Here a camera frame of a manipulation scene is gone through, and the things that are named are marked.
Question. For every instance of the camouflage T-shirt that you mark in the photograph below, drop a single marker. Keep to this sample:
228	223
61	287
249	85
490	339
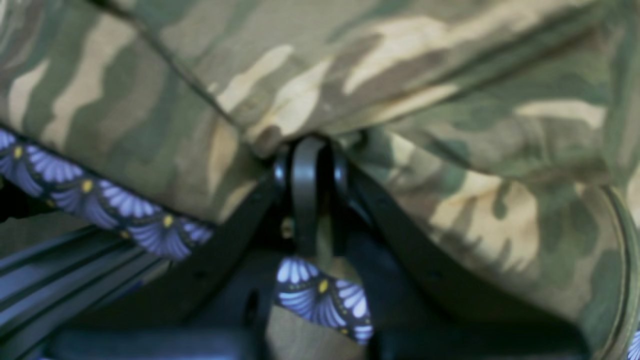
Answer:
187	104

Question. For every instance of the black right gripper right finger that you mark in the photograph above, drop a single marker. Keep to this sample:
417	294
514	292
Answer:
423	304

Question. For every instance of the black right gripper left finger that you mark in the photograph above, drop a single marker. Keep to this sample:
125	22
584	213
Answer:
214	305

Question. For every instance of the purple fan-pattern tablecloth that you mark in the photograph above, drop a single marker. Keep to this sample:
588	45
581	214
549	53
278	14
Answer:
64	185

